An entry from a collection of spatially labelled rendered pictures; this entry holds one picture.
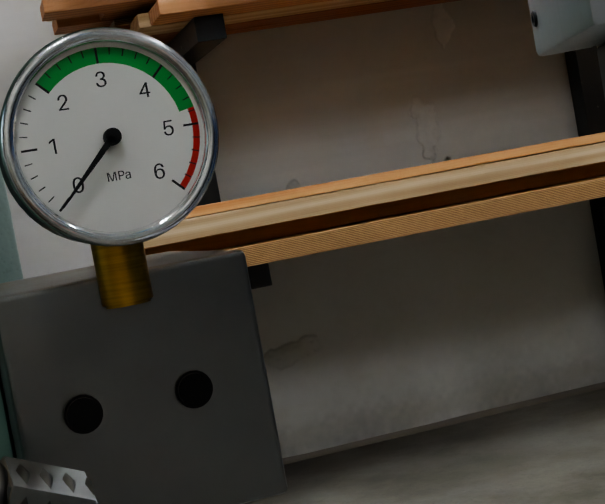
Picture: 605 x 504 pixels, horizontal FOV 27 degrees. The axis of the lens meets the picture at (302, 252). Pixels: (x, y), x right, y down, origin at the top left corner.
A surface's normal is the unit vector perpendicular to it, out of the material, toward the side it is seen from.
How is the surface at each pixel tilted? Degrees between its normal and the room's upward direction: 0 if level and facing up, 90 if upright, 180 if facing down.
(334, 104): 90
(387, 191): 89
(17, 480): 39
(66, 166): 90
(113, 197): 90
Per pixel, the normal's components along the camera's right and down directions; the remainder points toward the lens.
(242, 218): 0.25, -0.01
